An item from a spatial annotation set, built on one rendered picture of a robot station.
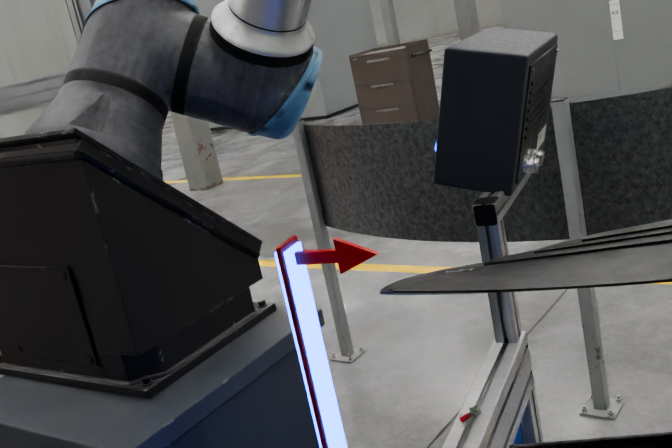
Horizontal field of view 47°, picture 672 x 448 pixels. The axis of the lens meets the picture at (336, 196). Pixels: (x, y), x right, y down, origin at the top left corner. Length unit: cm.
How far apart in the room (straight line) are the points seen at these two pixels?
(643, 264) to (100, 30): 65
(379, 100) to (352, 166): 472
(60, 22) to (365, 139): 102
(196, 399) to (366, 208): 197
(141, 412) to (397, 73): 657
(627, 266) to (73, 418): 59
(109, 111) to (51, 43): 163
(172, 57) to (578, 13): 610
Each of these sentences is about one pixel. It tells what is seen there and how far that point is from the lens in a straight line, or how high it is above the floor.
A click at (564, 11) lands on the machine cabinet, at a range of 688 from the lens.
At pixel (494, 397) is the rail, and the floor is 86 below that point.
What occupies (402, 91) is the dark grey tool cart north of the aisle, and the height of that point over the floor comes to 50.
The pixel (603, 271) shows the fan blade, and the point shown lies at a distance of 39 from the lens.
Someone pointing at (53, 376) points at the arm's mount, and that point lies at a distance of 92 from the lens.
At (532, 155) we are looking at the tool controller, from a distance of 111.
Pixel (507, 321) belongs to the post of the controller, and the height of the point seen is 89.
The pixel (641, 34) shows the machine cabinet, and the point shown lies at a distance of 672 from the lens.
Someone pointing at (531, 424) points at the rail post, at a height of 74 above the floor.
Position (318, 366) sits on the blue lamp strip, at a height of 110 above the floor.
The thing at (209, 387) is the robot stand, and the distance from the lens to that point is 80.
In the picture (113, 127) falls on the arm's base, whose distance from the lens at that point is 82.
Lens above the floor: 133
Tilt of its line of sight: 13 degrees down
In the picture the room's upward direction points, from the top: 12 degrees counter-clockwise
